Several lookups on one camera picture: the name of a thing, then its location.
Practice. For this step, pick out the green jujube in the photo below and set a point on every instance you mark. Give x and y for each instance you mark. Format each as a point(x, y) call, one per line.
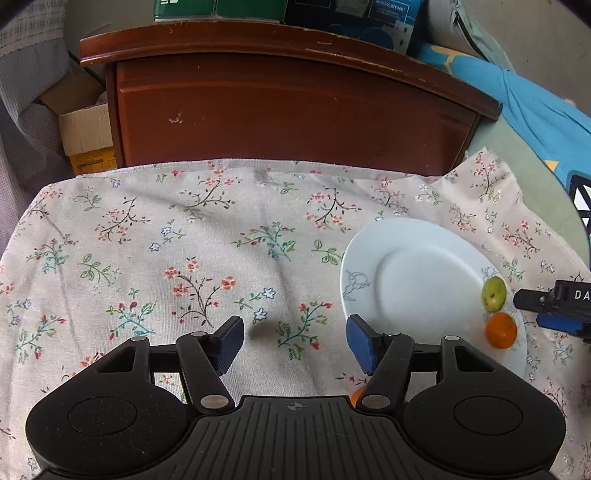
point(494, 293)

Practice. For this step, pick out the floral tablecloth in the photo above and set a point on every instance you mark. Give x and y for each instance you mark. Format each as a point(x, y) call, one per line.
point(161, 240)

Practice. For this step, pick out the lilac striped cloth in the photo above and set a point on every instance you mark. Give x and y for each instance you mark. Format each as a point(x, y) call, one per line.
point(27, 138)

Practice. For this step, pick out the olive green seat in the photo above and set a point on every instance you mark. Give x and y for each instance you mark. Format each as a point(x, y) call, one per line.
point(521, 157)

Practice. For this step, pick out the orange mandarin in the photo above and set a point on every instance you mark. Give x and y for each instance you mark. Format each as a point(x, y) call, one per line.
point(355, 398)
point(501, 330)

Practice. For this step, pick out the blue printed cushion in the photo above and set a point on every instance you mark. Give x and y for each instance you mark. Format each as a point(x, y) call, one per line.
point(531, 106)

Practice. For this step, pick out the dark blue box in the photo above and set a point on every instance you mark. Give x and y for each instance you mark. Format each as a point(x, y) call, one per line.
point(351, 18)

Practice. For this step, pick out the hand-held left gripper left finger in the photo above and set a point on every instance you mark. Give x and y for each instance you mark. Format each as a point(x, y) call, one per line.
point(231, 342)

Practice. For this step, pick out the white plate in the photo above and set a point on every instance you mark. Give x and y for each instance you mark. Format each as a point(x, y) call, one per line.
point(415, 277)

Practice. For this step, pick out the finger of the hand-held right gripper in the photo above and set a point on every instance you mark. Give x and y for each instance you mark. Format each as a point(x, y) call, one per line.
point(558, 322)
point(533, 299)

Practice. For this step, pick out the brown wooden nightstand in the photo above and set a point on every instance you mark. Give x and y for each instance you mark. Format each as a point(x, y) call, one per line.
point(277, 115)

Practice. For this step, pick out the open cardboard box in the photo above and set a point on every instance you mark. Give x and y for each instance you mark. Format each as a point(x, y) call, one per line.
point(85, 134)

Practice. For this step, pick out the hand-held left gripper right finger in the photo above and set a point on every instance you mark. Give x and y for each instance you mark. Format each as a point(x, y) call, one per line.
point(360, 344)

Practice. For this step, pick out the green carton box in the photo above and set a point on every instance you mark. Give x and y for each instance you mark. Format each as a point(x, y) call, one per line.
point(221, 9)

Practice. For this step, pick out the grey zippered jacket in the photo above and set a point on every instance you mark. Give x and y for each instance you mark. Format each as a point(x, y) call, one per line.
point(480, 37)

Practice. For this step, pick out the checked cloth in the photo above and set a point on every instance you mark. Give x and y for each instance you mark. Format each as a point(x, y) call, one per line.
point(25, 32)

